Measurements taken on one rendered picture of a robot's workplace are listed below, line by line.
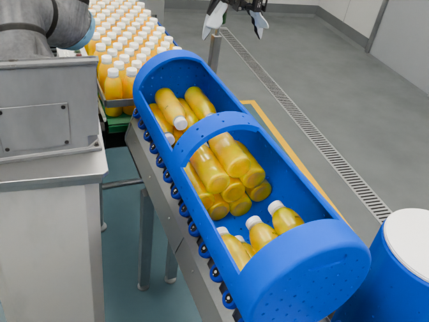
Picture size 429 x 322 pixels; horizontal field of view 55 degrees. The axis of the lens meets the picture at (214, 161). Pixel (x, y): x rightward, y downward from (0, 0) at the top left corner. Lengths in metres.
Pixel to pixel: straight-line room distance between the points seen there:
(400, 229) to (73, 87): 0.88
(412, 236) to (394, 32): 4.34
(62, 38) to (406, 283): 1.02
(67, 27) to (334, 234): 0.77
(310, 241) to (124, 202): 1.91
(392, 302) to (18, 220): 0.94
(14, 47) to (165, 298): 1.49
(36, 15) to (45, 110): 0.21
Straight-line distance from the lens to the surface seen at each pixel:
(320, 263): 0.80
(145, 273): 2.05
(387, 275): 1.16
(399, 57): 5.30
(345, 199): 2.97
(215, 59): 1.99
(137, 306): 2.10
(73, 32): 1.11
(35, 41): 0.99
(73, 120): 0.98
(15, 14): 1.00
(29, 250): 1.15
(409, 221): 1.24
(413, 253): 1.15
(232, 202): 1.12
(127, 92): 1.60
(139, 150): 1.49
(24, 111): 0.95
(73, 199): 1.03
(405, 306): 1.18
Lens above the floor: 1.76
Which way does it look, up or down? 36 degrees down
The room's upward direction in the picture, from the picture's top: 10 degrees clockwise
